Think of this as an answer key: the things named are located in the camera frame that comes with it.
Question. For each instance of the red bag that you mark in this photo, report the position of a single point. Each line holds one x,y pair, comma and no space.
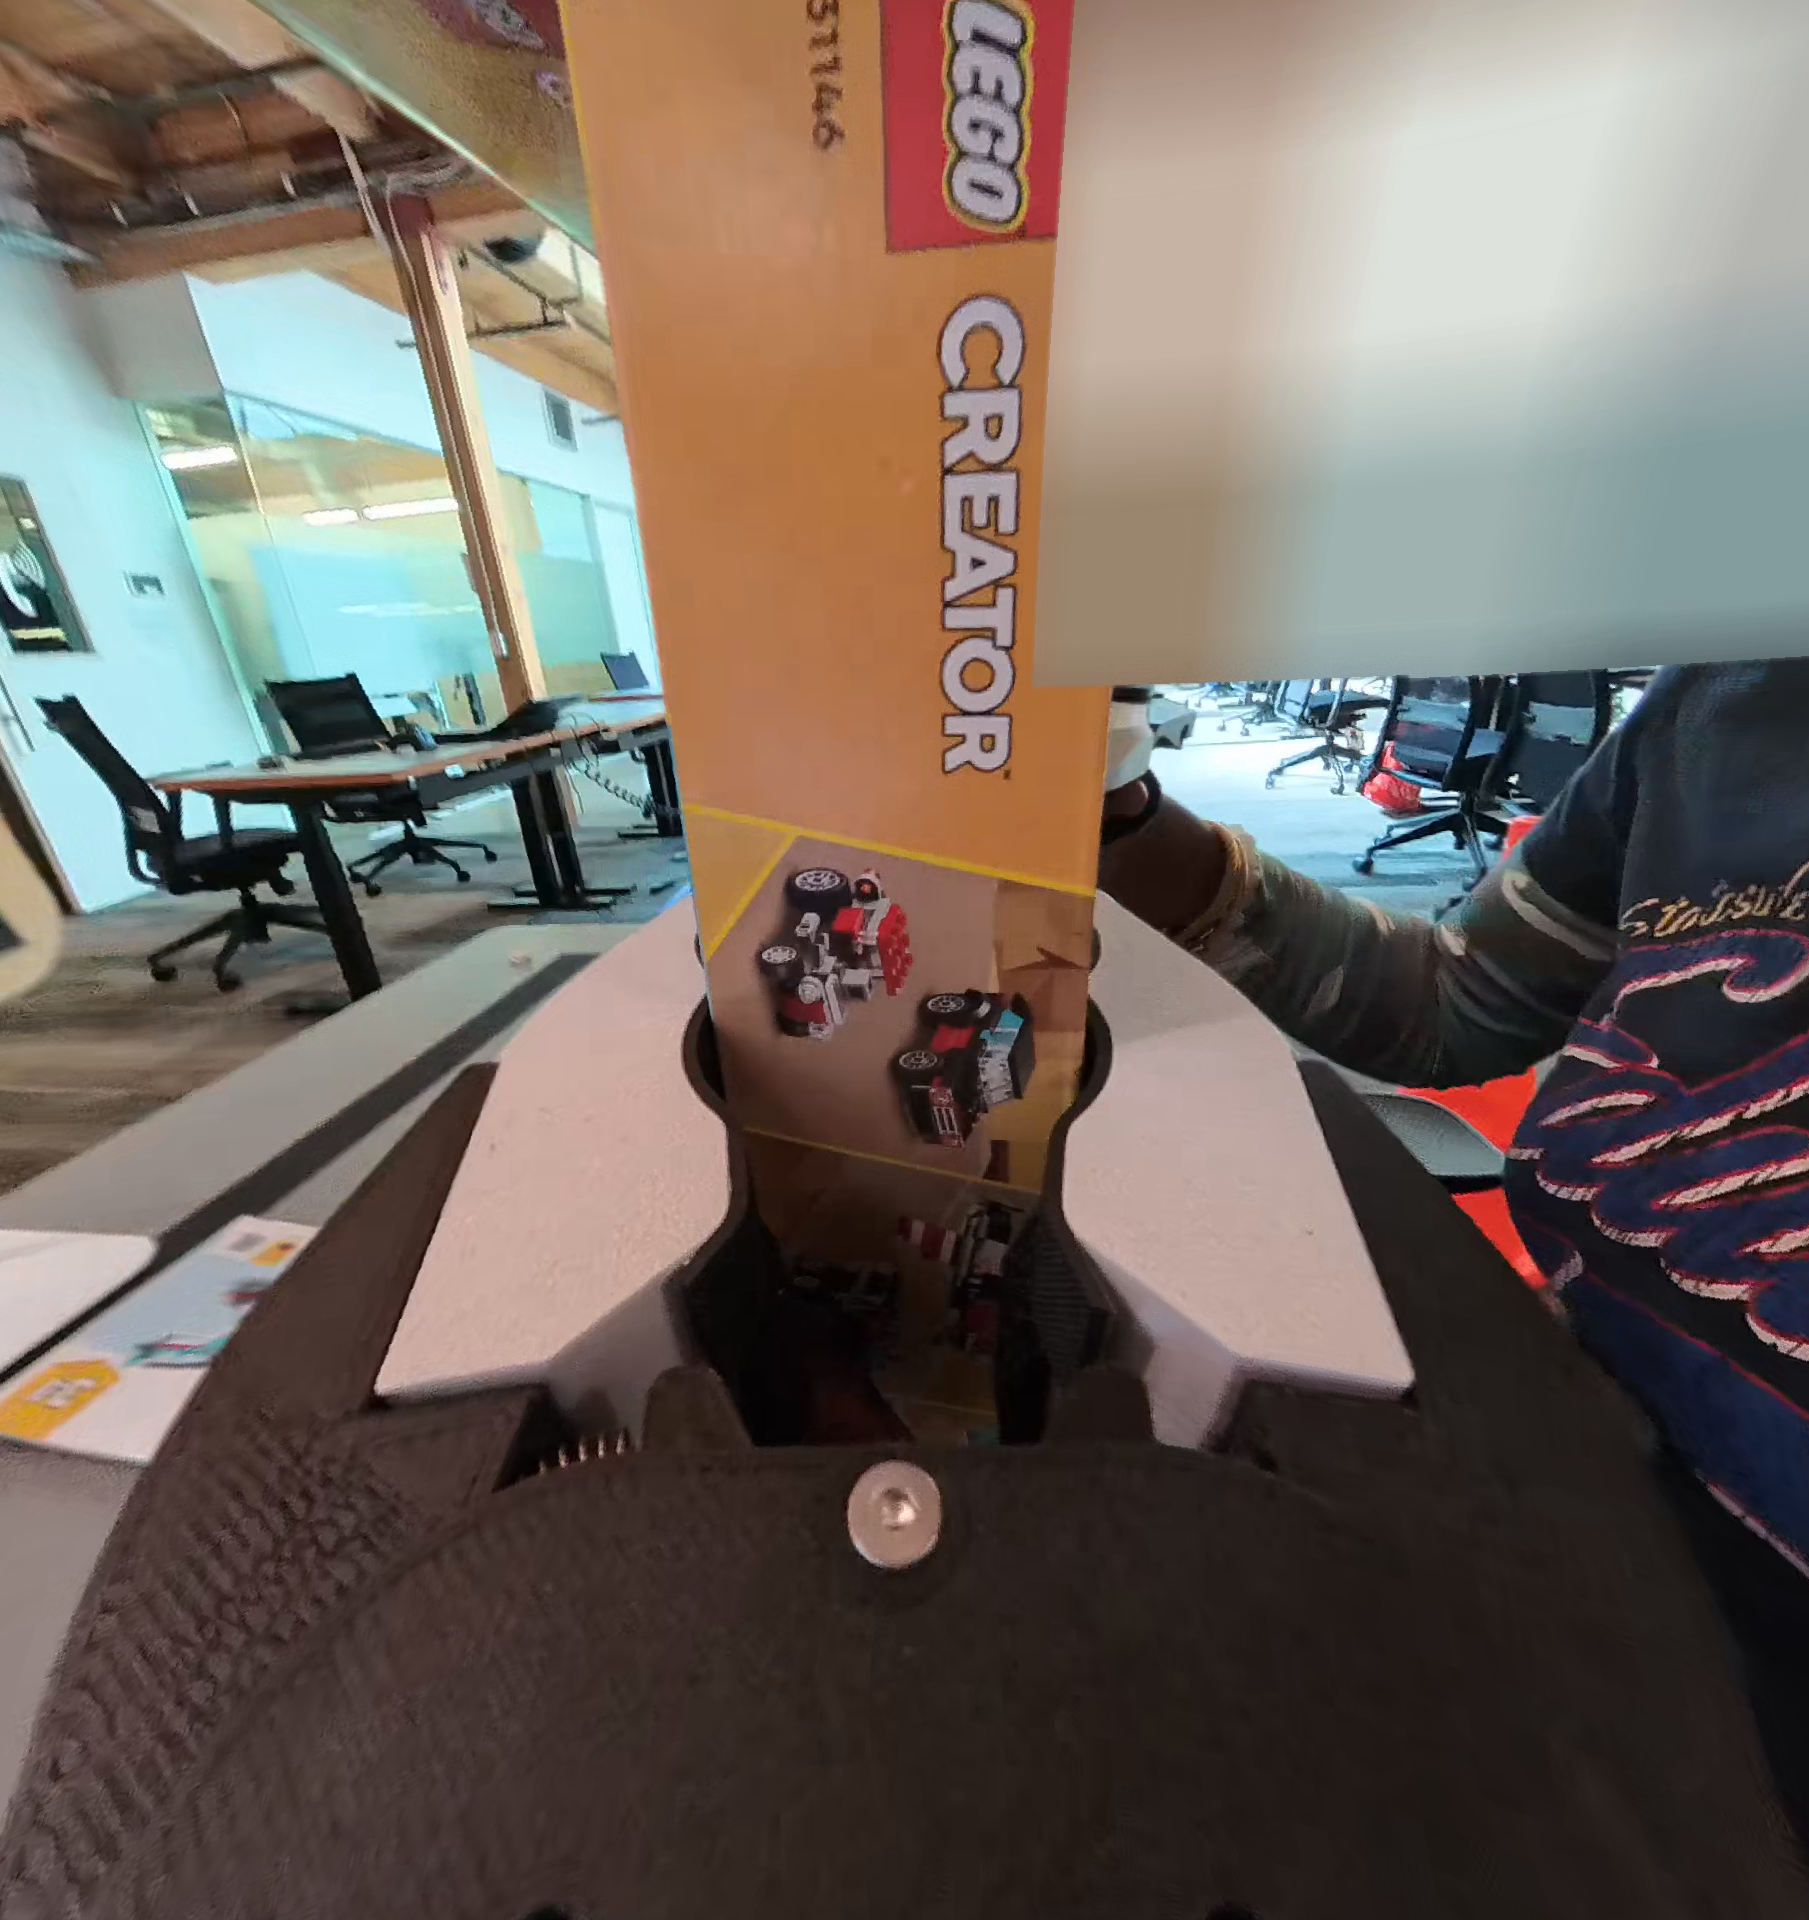
1394,782

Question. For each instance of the black office chair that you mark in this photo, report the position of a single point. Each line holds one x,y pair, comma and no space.
1431,751
1325,728
349,735
169,841

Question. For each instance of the yellow lego set box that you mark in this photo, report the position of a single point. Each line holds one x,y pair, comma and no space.
814,600

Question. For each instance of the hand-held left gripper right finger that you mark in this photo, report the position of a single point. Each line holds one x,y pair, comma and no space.
1235,1169

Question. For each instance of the person's right forearm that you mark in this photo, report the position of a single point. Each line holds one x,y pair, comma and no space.
1339,975

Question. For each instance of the framed wall picture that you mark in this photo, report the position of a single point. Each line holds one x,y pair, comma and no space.
20,577

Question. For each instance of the white panel stand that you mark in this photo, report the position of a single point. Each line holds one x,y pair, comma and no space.
20,1306

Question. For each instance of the wooden office desk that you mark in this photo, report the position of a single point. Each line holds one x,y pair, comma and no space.
395,765

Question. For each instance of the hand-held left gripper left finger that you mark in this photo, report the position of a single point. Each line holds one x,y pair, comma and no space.
546,1169

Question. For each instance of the dark printed shirt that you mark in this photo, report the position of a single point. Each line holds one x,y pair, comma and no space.
1714,1141

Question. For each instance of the lego instruction booklet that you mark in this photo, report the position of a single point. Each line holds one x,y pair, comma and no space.
110,1372

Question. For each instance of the person's right hand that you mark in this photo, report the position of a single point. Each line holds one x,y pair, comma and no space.
1168,863

